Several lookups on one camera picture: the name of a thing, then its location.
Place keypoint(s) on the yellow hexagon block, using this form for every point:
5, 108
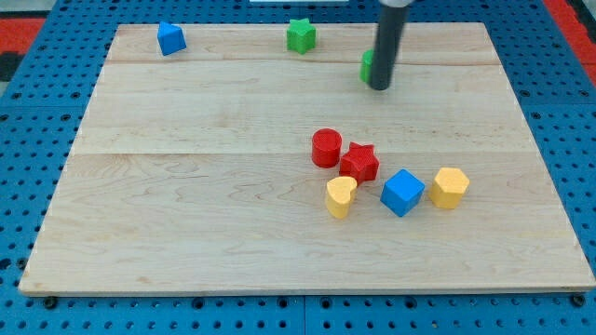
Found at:
448, 187

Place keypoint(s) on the red cylinder block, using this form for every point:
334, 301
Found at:
326, 147

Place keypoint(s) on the yellow heart block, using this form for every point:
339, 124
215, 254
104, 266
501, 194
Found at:
340, 194

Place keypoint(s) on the red star block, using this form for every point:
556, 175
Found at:
359, 162

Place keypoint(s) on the light wooden board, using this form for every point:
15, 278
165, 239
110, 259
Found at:
191, 174

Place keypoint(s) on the blue cube block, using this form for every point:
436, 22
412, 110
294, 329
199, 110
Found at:
402, 192

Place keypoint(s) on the green block behind tool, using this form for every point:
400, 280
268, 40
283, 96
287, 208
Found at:
366, 65

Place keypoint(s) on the green star block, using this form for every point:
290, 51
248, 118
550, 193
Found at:
301, 36

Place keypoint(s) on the blue triangular prism block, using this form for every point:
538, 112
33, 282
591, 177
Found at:
170, 38

